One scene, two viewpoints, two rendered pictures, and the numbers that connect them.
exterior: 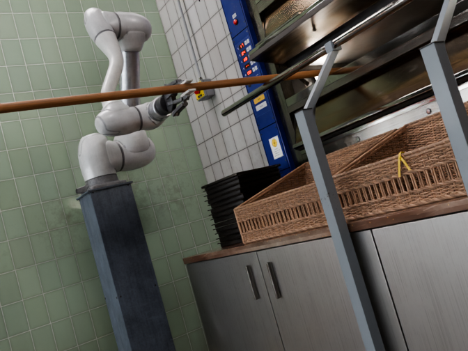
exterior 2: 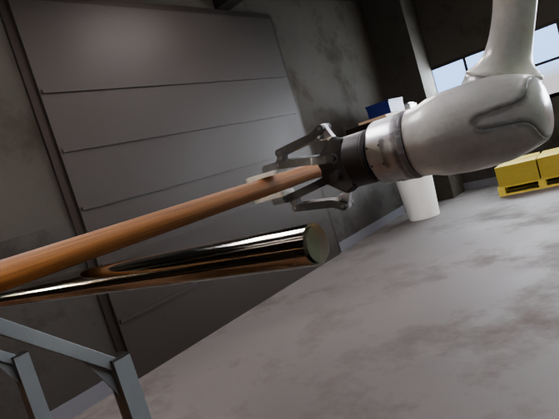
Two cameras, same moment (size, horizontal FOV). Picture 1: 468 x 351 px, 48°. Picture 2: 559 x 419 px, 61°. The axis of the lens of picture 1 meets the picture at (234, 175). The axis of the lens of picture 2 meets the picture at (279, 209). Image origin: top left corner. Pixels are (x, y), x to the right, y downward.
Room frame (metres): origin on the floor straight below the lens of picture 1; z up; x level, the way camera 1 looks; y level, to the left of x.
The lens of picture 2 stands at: (2.65, -0.14, 1.22)
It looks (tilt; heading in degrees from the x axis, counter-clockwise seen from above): 5 degrees down; 164
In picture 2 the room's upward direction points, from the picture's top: 17 degrees counter-clockwise
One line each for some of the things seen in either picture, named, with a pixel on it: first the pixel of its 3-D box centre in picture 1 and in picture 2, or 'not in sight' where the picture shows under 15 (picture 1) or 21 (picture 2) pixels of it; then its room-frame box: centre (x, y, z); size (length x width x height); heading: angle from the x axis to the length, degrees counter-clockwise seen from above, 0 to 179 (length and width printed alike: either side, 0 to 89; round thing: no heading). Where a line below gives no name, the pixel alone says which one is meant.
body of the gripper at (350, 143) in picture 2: (168, 102); (349, 162); (2.02, 0.16, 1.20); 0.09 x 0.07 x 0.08; 34
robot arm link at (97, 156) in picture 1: (97, 156); not in sight; (2.52, 0.61, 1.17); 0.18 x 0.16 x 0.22; 131
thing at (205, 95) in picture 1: (203, 90); not in sight; (3.01, 0.03, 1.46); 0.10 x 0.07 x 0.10; 35
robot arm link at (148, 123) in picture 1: (147, 117); (480, 125); (2.17, 0.28, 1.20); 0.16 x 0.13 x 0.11; 34
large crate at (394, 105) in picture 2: not in sight; (385, 108); (-3.12, 3.43, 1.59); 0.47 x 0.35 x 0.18; 122
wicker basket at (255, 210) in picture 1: (317, 187); not in sight; (2.12, -0.31, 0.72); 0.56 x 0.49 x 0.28; 36
